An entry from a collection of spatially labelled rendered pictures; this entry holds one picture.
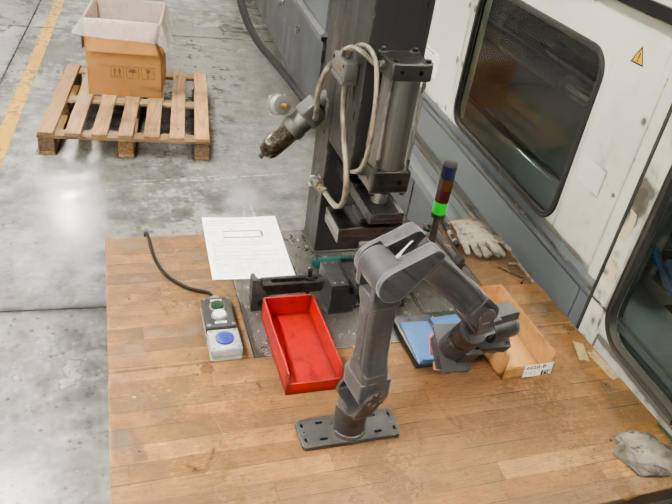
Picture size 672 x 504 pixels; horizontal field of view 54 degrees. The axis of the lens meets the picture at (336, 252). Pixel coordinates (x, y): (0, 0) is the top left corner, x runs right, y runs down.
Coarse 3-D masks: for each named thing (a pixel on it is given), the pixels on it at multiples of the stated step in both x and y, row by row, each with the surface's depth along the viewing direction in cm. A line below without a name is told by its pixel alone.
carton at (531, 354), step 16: (496, 288) 165; (512, 304) 161; (528, 320) 155; (528, 336) 155; (496, 352) 148; (512, 352) 154; (528, 352) 155; (544, 352) 150; (496, 368) 148; (512, 368) 146; (528, 368) 147; (544, 368) 149
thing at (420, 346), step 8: (408, 328) 154; (416, 328) 154; (424, 328) 154; (408, 336) 151; (416, 336) 152; (416, 344) 149; (424, 344) 150; (416, 352) 147; (424, 352) 147; (424, 360) 142; (432, 360) 143
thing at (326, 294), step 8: (320, 272) 161; (328, 288) 156; (344, 288) 155; (320, 296) 163; (328, 296) 156; (336, 296) 155; (344, 296) 156; (328, 304) 157; (336, 304) 157; (344, 304) 158; (352, 304) 158; (400, 304) 163; (328, 312) 158; (336, 312) 158; (344, 312) 159
